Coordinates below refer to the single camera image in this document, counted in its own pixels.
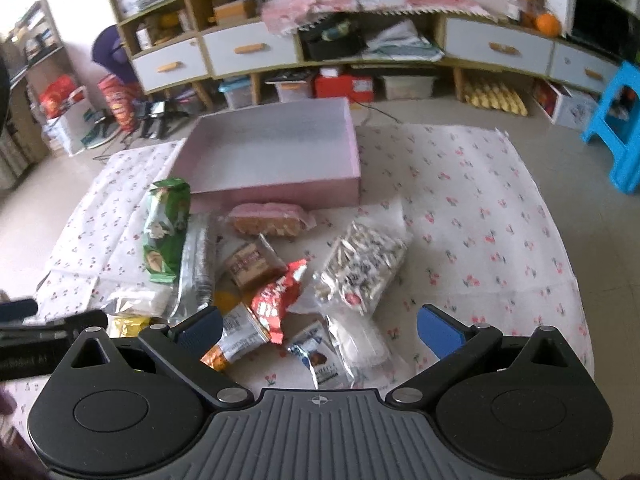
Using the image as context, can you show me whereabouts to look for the green snack packet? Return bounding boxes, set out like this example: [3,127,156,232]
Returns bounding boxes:
[142,178,191,285]

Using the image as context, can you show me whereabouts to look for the pink brown cake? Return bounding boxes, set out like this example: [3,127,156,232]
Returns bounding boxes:
[227,203,316,237]

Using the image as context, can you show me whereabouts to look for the yellow snack packet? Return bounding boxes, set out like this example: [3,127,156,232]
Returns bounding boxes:
[106,315,153,338]

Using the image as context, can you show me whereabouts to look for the white orange wafer packet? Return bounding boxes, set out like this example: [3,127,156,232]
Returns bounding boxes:
[201,304,269,372]

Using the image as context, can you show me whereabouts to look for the silver foil snack packet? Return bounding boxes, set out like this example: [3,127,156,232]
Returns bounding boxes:
[168,212,217,325]

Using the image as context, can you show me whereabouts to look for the orange gold snack packet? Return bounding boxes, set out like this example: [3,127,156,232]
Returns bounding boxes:
[213,290,242,316]

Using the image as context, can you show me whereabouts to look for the white rice cracker packet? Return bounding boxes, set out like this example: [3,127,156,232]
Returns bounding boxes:
[101,283,174,318]

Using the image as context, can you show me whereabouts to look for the red snack packet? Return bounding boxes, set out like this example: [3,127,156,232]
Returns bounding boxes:
[250,259,308,344]

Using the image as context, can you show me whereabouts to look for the clear white cracker packet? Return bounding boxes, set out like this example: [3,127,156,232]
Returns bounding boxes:
[326,309,390,370]

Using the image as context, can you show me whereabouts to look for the cherry print tablecloth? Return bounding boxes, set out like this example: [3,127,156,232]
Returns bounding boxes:
[36,125,594,391]

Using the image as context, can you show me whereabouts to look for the brown small biscuit packet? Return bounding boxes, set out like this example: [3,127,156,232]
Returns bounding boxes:
[224,234,288,292]

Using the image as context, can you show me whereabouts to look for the clear bag patterned candies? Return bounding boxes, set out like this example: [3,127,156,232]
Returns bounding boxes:
[312,220,411,318]

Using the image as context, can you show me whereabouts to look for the blue white snack packet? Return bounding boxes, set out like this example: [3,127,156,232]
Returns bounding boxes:
[286,321,352,390]

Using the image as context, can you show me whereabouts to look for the white shopping bag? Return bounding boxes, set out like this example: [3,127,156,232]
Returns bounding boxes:
[46,99,96,157]

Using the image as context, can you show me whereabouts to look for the pink cardboard box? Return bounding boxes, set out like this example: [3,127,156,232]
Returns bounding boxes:
[169,98,361,212]

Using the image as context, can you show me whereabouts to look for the blue plastic stool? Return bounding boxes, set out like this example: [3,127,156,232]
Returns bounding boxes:
[580,61,639,195]

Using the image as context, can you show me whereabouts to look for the yellow egg tray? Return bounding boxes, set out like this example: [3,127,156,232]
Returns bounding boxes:
[462,79,528,117]

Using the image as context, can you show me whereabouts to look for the red cylindrical drum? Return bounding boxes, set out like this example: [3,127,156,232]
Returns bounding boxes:
[98,74,142,133]

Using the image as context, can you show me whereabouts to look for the red cardboard box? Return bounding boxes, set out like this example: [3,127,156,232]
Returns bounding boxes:
[314,74,374,103]

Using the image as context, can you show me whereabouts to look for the wooden tv cabinet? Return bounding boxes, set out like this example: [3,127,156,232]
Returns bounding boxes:
[110,0,620,93]

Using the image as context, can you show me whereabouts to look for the orange fruit lower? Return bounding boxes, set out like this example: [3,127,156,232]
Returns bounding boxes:
[534,13,563,38]

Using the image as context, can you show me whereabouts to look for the pink cloth on cabinet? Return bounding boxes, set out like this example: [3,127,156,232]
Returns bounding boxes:
[260,0,496,36]

